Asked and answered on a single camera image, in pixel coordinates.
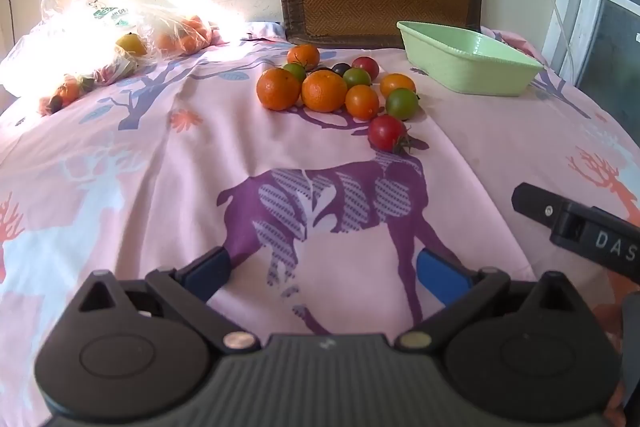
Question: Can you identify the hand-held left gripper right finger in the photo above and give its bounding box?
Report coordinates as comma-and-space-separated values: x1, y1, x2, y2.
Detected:
394, 247, 576, 352

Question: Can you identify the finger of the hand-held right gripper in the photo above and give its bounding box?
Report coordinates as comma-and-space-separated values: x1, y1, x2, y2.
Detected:
512, 182, 565, 228

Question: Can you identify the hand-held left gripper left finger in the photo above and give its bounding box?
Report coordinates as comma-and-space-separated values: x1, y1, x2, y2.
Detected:
75, 247, 261, 353

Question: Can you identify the light green plastic basin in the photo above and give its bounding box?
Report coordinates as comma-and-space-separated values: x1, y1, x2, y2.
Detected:
397, 21, 545, 97

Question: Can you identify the red tomato with stem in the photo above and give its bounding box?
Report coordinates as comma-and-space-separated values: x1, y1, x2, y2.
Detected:
368, 114, 429, 156

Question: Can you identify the orange tomato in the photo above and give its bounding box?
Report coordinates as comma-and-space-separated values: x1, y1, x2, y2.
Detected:
345, 84, 381, 120
380, 73, 417, 98

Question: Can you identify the large tangerine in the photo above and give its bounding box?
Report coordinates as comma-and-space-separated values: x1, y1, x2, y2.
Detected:
256, 67, 303, 112
301, 70, 349, 113

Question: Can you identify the small tangerine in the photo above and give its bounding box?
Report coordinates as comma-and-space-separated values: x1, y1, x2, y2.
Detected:
287, 44, 321, 70

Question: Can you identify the white framed glass door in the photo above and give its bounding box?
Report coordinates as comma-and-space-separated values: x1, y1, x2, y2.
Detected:
542, 0, 640, 138

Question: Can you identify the orange fruit in bag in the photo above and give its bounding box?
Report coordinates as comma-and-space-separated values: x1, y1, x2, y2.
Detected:
40, 77, 84, 116

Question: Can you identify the yellow fruit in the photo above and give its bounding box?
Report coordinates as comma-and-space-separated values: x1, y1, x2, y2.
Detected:
116, 33, 149, 57

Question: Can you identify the white plastic bag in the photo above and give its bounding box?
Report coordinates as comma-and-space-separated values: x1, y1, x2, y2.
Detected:
0, 0, 147, 98

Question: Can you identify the thin black cable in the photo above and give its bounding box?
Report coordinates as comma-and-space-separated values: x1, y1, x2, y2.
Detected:
0, 0, 14, 44

